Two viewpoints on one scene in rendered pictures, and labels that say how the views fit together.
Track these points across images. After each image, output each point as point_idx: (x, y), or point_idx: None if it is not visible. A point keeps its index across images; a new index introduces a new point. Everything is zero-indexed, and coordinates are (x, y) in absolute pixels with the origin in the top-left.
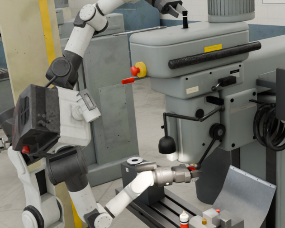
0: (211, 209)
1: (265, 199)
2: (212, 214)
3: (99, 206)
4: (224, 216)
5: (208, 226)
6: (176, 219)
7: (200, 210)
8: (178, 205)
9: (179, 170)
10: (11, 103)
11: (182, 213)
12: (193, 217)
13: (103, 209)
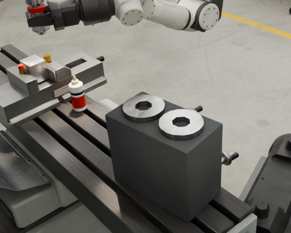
0: (28, 64)
1: None
2: (31, 58)
3: (193, 3)
4: (14, 70)
5: (42, 57)
6: (92, 126)
7: (45, 147)
8: (86, 158)
9: (63, 0)
10: None
11: (80, 140)
12: (61, 67)
13: (184, 3)
